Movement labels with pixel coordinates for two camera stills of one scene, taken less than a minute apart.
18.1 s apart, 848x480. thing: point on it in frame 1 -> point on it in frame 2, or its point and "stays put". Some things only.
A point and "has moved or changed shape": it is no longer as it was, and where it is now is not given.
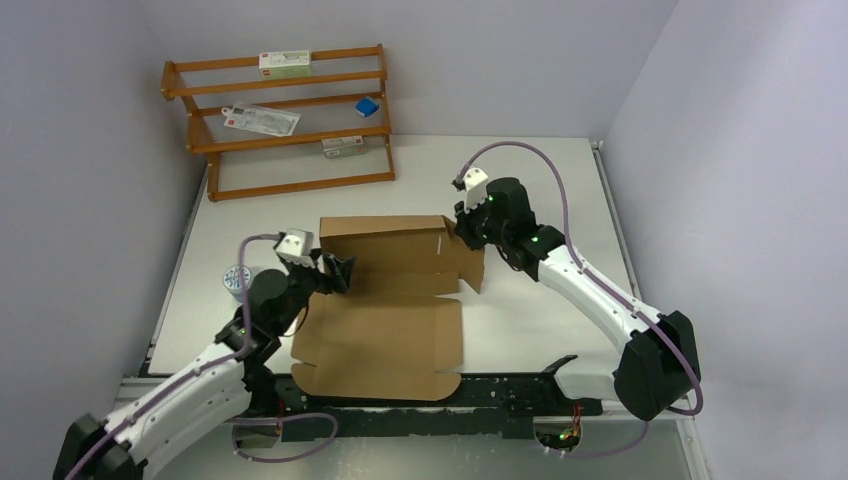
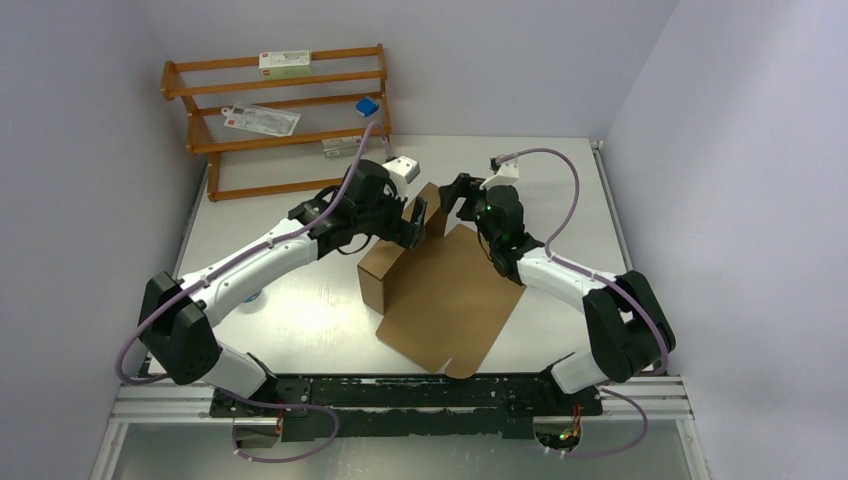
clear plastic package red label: x=257 y=118 stays put
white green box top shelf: x=284 y=64 stays put
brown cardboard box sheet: x=394 y=333 has moved or changed shape
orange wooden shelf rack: x=286 y=124 stays put
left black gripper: x=340 y=276 -> x=405 y=233
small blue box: x=366 y=107 stays put
